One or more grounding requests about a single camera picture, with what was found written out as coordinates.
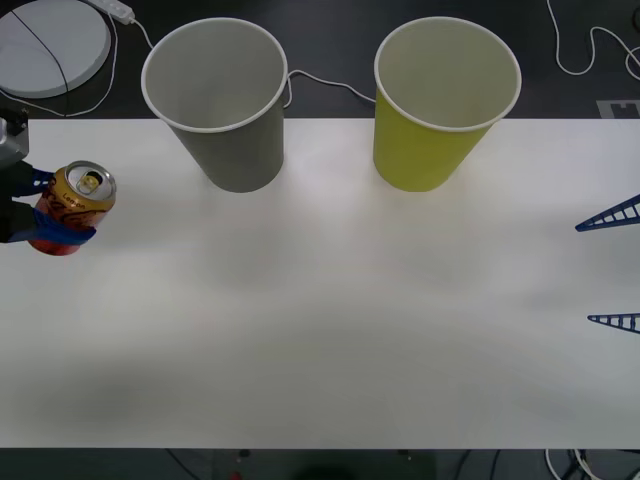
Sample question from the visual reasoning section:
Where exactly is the white coiled floor cable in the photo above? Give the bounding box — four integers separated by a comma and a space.
543, 448, 601, 480

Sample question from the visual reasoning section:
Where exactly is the red and gold drink can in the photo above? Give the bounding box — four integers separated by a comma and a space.
25, 159, 118, 257

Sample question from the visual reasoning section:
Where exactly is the white power strip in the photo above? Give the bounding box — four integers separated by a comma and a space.
83, 0, 137, 23

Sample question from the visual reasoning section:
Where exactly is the grey plastic bin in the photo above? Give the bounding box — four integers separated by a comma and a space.
140, 17, 289, 194

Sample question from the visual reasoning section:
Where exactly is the white power strip cable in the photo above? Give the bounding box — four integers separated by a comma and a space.
130, 17, 377, 109

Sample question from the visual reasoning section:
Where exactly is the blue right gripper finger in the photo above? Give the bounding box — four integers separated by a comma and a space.
574, 193, 640, 233
587, 312, 640, 335

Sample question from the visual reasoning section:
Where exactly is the round white disc base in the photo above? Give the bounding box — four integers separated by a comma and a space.
0, 0, 113, 100

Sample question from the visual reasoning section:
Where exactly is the white wavy floor cable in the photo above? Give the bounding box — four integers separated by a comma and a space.
545, 0, 640, 81

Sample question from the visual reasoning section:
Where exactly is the thin black cable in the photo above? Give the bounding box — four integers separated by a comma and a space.
9, 8, 70, 119

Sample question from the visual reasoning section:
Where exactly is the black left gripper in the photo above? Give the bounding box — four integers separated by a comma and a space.
0, 159, 99, 248

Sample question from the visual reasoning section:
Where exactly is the white looping floor cable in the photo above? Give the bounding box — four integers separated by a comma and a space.
0, 12, 120, 119

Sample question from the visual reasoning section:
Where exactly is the yellow-green plastic bin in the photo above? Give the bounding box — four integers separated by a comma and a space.
372, 16, 523, 194

